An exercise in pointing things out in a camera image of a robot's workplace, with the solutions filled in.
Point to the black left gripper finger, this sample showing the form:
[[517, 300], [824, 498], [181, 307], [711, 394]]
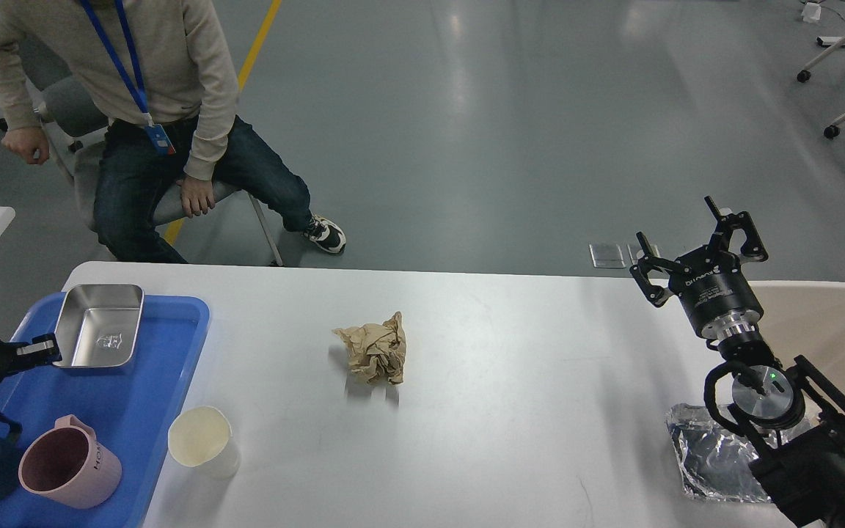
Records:
[[42, 350]]

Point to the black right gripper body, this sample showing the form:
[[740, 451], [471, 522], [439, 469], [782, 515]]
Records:
[[715, 294]]

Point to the stainless steel rectangular tray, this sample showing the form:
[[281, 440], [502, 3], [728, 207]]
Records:
[[97, 327]]

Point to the pink ribbed mug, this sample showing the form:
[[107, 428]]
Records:
[[67, 464]]

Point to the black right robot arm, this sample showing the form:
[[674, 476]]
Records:
[[794, 417]]

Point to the metal floor outlet plate right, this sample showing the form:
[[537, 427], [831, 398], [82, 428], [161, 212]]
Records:
[[635, 253]]

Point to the metal floor outlet plate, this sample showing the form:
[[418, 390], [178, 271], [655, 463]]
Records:
[[635, 253], [607, 255]]

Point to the metal floor outlet plate left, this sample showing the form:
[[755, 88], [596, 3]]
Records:
[[607, 255]]

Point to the blue plastic tray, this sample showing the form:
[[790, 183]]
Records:
[[130, 409]]

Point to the beige plastic bin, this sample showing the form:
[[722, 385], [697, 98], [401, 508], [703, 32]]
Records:
[[806, 318]]

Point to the crumpled silver foil bag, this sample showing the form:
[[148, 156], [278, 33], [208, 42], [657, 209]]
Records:
[[712, 461]]

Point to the cream paper cup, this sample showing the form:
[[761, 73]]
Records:
[[202, 439]]

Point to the white power adapter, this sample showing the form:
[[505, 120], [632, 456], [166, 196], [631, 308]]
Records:
[[811, 12]]

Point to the crumpled brown paper ball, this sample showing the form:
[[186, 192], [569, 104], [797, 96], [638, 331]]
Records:
[[376, 351]]

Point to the person in beige sweater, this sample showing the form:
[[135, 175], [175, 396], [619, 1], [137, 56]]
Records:
[[162, 73]]

